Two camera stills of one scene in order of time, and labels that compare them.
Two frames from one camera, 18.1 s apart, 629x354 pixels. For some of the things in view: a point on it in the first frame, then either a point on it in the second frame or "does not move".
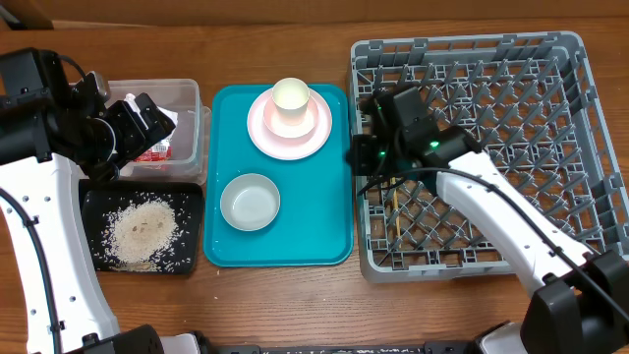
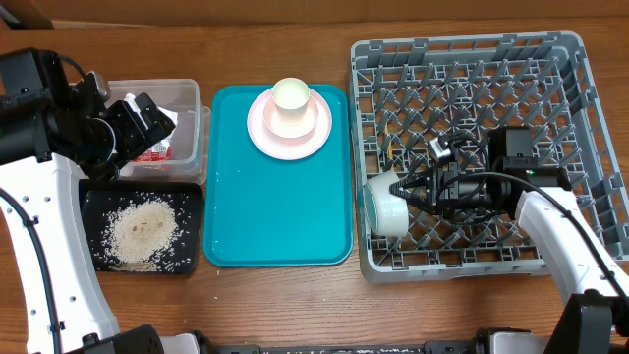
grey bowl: (250, 202) to (387, 213)
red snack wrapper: (159, 151) does not move
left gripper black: (138, 137) does not move
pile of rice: (137, 233) does not move
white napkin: (172, 116) does not move
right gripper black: (362, 162) to (431, 204)
